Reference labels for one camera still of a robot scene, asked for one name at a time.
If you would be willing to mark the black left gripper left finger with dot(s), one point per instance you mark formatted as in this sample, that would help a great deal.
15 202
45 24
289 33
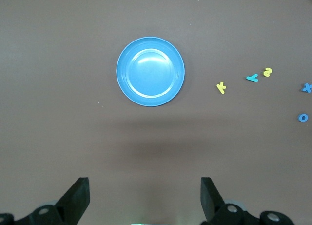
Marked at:
73 205

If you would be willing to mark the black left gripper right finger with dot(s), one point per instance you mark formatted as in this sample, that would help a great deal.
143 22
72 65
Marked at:
214 205

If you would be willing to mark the yellow foam letter k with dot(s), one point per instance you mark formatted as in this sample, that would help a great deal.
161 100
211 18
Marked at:
220 87

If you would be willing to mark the teal foam letter y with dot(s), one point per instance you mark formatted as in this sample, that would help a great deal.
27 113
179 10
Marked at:
252 77

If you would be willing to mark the blue foam letter o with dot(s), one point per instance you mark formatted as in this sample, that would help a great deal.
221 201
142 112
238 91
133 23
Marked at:
299 117

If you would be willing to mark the brown table cover sheet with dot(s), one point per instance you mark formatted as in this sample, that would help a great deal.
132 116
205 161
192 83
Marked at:
48 64

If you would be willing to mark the blue plate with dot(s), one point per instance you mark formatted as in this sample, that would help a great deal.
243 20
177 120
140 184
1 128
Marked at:
150 71

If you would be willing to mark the blue foam letter x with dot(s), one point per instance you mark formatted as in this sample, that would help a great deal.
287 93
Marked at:
307 87

